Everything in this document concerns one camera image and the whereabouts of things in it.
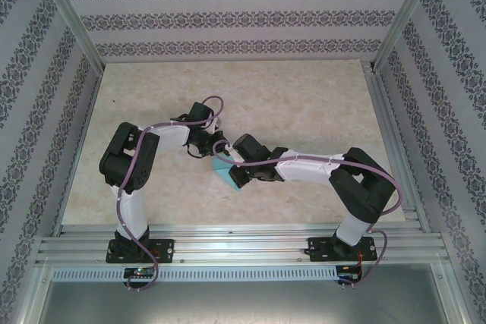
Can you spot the light blue paper sheet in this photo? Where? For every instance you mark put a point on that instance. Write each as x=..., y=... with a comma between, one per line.
x=222, y=172

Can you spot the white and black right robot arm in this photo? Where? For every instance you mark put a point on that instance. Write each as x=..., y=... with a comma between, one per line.
x=303, y=168

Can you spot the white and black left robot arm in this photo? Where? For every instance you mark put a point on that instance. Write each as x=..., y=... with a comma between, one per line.
x=171, y=136

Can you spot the grey metal panel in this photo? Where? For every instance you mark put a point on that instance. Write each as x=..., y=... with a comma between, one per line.
x=243, y=305

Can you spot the small circuit board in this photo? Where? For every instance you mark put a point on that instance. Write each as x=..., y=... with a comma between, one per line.
x=138, y=272
x=347, y=274

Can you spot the long aluminium mounting rail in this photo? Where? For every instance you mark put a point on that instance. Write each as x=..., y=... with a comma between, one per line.
x=243, y=242

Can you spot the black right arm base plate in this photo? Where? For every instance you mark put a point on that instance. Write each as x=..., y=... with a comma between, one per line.
x=318, y=250

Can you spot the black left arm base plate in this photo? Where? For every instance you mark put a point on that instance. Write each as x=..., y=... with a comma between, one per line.
x=167, y=249

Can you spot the aluminium side rail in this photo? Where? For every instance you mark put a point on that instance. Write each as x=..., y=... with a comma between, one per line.
x=396, y=149

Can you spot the aluminium frame post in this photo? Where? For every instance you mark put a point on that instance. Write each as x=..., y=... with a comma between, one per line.
x=68, y=13
x=406, y=13

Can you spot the aluminium frame beam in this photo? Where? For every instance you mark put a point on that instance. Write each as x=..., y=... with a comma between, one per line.
x=457, y=293
x=27, y=318

